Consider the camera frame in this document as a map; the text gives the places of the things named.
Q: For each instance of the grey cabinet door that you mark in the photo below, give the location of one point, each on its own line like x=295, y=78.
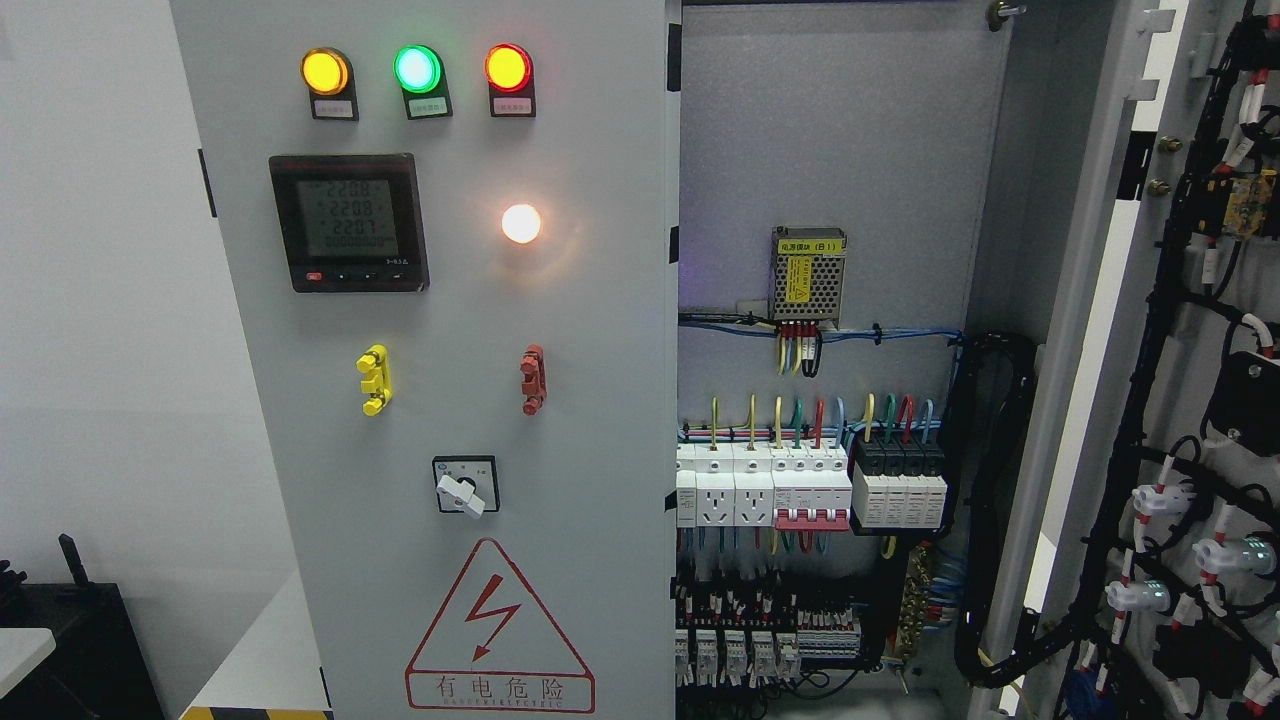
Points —
x=1143, y=582
x=583, y=483

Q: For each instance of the red terminal connector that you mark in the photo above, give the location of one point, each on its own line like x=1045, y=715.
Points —
x=534, y=379

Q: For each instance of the white glowing indicator light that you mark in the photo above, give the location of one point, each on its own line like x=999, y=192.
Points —
x=521, y=223

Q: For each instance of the metal mesh power supply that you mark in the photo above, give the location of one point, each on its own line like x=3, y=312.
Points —
x=808, y=273

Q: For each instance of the white socket breaker row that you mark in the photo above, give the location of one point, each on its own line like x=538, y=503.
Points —
x=764, y=486

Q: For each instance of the yellow terminal connector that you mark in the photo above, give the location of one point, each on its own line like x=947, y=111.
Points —
x=373, y=363

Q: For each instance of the black white surge protector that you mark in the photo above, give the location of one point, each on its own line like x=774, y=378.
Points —
x=898, y=485

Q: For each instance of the relay terminal row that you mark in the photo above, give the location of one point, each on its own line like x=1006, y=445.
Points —
x=734, y=632

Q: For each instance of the red indicator light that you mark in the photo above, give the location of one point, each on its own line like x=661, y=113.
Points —
x=510, y=76

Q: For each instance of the black digital power meter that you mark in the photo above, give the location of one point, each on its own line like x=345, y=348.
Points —
x=351, y=223

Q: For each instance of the red electric hazard sign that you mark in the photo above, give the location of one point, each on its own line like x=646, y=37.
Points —
x=493, y=646

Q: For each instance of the green indicator light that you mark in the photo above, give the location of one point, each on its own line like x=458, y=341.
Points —
x=421, y=74

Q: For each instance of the yellow indicator light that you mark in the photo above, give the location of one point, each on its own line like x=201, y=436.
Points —
x=330, y=83

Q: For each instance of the black box at left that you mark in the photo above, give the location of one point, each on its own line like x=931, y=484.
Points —
x=96, y=669

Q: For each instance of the white rotary selector switch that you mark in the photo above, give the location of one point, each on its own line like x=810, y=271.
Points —
x=467, y=484

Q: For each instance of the black cable conduit loop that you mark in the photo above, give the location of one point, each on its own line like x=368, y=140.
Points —
x=983, y=550

